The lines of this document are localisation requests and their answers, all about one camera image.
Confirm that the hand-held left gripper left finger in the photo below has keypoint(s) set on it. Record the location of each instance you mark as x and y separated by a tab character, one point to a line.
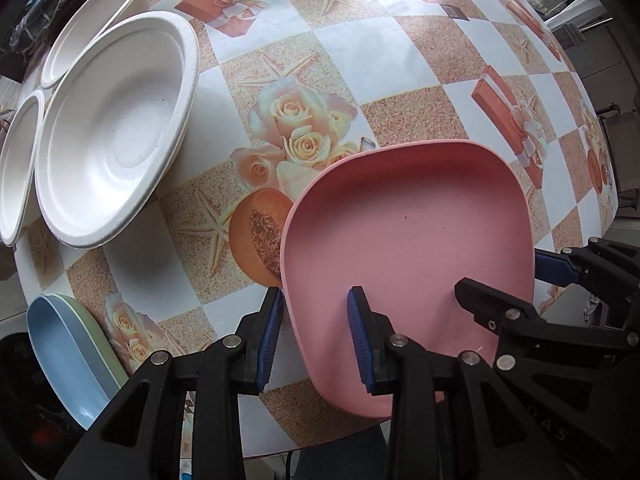
265	345

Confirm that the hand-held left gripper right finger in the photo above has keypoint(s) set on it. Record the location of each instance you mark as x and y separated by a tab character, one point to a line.
361	345

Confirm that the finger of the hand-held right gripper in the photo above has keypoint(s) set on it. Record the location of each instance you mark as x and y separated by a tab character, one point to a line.
550	266
485	300

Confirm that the pink plate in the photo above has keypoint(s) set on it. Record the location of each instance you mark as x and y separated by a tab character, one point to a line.
410	240

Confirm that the large white bowl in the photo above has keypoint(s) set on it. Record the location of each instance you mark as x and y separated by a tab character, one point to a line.
115	135

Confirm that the person's jeans leg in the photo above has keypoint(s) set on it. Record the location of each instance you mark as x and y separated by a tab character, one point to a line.
345	455

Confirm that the green plate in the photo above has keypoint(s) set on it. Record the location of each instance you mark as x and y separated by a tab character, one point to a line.
102	345

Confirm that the blue plate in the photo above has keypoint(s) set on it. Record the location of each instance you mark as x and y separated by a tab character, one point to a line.
60	355

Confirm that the grey cabinet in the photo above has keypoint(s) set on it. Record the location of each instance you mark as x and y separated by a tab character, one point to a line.
590	45

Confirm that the dark object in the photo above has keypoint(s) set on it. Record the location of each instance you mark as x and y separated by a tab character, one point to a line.
30	410

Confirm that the printed tablecloth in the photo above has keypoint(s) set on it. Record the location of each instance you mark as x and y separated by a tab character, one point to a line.
350	50

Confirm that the small white bowl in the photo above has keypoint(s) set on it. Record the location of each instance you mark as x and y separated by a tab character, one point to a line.
17	170
90	25

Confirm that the dark cloth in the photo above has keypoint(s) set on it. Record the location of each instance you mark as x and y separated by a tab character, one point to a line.
35	15

